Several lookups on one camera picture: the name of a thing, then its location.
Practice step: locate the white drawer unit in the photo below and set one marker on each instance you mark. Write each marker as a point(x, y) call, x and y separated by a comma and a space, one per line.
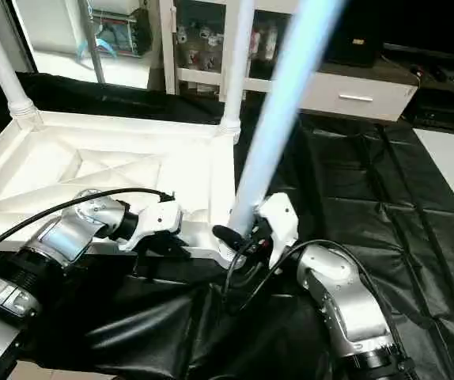
point(361, 95)

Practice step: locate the white plastic table top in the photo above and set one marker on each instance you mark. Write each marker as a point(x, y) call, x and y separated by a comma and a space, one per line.
point(92, 158)

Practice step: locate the black equipment box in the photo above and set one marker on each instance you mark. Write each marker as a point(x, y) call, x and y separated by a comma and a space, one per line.
point(353, 36)

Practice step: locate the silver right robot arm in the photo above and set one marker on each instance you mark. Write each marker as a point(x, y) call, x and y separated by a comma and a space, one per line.
point(346, 293)

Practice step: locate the colourful background box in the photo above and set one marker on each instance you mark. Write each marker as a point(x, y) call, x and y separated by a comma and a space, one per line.
point(116, 28)

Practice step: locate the white plastic table leg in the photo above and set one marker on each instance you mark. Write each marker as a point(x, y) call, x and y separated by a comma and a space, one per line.
point(1, 63)
point(235, 63)
point(286, 103)

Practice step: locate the black work surface mat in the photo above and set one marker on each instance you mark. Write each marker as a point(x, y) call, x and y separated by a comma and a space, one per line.
point(385, 237)

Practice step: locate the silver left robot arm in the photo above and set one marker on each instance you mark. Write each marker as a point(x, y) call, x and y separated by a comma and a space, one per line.
point(61, 237)

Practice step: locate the white glass door cabinet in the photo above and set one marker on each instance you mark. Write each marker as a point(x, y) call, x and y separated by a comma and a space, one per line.
point(203, 43)

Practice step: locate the white flat sheet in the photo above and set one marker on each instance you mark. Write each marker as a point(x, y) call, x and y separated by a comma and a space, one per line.
point(452, 174)

